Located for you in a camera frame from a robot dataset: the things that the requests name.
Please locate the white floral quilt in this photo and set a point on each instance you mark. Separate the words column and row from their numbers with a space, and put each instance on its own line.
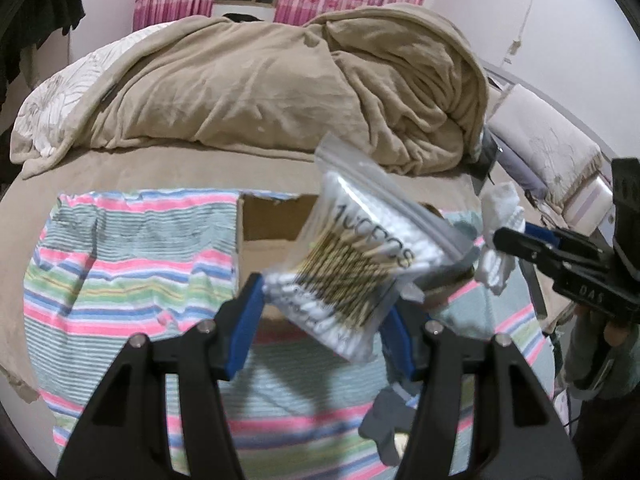
column 60, row 95

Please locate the striped pastel cloth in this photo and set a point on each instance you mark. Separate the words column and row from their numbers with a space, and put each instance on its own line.
column 135, row 280

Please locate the person's right hand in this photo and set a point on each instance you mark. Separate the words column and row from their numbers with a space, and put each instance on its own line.
column 616, row 332

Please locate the metal bed headboard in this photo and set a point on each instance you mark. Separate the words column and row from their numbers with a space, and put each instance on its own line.
column 590, row 130

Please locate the brown cardboard box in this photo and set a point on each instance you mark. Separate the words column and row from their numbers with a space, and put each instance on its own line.
column 272, row 225

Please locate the white striped cushion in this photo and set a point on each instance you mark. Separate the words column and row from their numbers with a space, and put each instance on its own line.
column 590, row 207

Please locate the bed with beige sheet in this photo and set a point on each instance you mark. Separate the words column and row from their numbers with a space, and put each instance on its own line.
column 150, row 167

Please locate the dark plastic bag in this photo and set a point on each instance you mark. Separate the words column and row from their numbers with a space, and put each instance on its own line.
column 486, row 155

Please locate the clear bag of cotton swabs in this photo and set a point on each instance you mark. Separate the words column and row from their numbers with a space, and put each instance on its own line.
column 350, row 270

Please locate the white sock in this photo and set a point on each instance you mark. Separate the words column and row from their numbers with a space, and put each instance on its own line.
column 500, row 205

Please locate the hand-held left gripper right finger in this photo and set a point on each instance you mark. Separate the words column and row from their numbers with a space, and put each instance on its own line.
column 399, row 342

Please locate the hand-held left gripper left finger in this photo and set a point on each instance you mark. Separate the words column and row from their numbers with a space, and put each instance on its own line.
column 248, row 317

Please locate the white floral pillow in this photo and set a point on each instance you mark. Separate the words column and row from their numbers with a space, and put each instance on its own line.
column 545, row 135

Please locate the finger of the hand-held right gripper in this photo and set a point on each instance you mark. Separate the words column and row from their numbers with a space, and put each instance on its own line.
column 540, row 255
column 542, row 234

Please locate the beige fleece blanket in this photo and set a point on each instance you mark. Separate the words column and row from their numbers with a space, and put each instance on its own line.
column 260, row 85

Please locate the dark hanging clothes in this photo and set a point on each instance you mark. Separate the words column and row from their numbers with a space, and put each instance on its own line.
column 30, row 20

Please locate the grey sock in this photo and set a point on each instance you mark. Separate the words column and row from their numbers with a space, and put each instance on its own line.
column 387, row 420

